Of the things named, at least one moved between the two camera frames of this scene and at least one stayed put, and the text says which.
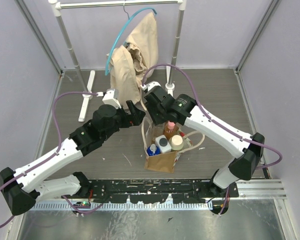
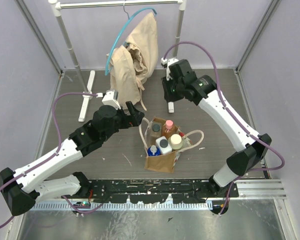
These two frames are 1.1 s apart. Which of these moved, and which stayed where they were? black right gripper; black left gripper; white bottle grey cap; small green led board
Moved: black right gripper
Stayed: white bottle grey cap; small green led board; black left gripper
